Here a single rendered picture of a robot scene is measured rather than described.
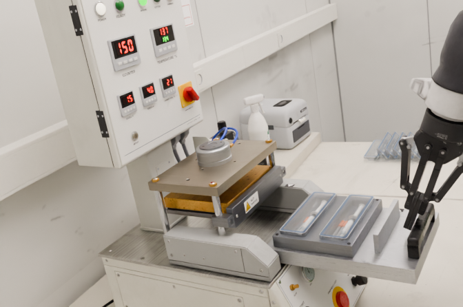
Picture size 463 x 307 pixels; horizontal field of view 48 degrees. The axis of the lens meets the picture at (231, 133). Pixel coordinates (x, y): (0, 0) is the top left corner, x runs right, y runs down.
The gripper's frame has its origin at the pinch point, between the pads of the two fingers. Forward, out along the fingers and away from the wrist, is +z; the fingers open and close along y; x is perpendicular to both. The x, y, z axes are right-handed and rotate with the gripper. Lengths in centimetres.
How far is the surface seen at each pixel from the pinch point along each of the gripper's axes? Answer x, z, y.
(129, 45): -6, -15, -65
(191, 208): -9.9, 14.3, -42.0
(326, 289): -2.2, 24.9, -11.0
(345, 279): 6.0, 26.8, -9.0
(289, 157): 79, 44, -53
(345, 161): 88, 42, -33
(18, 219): -22, 30, -83
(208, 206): -9.9, 11.7, -38.0
